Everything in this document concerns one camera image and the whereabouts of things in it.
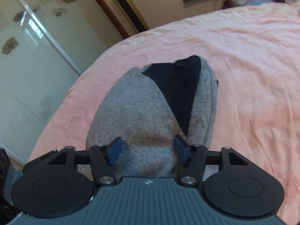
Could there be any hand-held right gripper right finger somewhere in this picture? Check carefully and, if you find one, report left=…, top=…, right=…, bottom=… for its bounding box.
left=173, top=135, right=257, bottom=188

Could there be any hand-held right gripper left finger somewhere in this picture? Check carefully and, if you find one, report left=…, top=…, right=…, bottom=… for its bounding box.
left=23, top=136, right=124, bottom=188

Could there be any grey knitted sweater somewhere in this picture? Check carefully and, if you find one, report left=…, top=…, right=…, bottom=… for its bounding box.
left=85, top=56, right=219, bottom=179

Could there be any navy garment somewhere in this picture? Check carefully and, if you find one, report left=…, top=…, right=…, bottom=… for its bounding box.
left=142, top=55, right=202, bottom=137

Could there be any pink bed blanket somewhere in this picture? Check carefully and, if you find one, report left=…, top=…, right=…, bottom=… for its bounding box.
left=28, top=2, right=300, bottom=225

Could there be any dark patterned cloth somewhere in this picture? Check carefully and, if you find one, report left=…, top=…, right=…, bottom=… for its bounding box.
left=0, top=148, right=18, bottom=218

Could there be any flower-printed glass wardrobe door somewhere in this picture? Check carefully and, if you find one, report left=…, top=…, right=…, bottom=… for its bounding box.
left=0, top=0, right=123, bottom=166

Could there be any gold tower fan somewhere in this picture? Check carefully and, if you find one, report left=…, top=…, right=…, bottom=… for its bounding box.
left=101, top=0, right=150, bottom=34

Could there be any brown wooden door frame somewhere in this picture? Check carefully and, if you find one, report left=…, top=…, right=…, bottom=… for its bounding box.
left=81, top=0, right=131, bottom=39

